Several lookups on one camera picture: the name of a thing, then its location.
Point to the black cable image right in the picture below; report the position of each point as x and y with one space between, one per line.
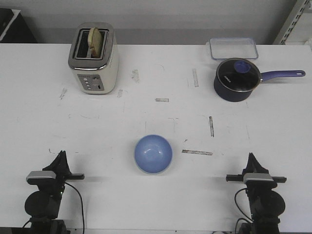
240 204

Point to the glass pot lid blue knob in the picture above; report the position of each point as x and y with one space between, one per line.
238 74

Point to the cream and steel toaster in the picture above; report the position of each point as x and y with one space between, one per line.
96 76

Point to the dark blue saucepan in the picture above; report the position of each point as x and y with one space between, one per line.
234 96

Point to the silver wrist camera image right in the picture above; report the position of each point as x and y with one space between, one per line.
257 177

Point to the bread slice in toaster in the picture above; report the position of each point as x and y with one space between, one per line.
95 42

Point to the black box background left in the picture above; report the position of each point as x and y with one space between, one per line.
13 27

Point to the clear plastic food container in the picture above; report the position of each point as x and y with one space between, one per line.
226 48

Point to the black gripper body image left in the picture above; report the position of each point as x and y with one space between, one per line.
62 174

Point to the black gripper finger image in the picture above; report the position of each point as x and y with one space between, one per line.
255 164
64 161
249 162
55 163

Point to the blue bowl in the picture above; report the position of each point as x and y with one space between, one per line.
153 154

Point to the white metal shelf upright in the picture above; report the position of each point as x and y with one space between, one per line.
297 28

